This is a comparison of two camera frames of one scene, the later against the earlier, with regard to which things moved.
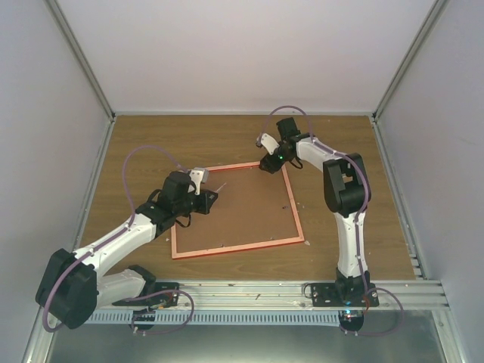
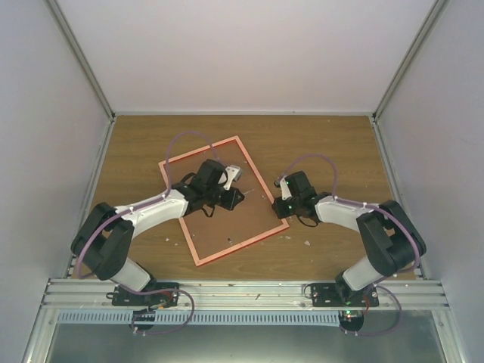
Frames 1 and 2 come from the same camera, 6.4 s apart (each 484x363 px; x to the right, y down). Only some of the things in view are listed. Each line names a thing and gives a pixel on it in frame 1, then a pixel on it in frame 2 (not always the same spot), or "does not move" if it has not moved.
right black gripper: [271, 166] to [280, 212]
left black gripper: [207, 200] to [235, 197]
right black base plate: [342, 295] does not move
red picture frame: [244, 246] to [234, 138]
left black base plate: [165, 295] does not move
